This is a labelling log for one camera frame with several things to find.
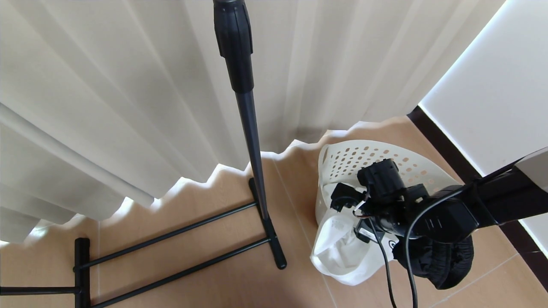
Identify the beige curtain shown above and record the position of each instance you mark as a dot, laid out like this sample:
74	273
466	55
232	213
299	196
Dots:
107	85

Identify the black clothes rack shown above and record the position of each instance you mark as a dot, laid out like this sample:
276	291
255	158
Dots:
239	51

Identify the white printed t-shirt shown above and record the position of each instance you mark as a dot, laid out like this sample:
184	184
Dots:
338	252

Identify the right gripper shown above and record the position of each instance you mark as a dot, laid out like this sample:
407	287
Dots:
387	216

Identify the black garment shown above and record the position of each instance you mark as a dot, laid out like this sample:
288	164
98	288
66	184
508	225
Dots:
445	265

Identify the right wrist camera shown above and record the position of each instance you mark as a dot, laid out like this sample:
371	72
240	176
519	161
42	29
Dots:
381	175

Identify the white laundry basket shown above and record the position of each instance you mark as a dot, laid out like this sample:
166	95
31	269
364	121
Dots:
342	160

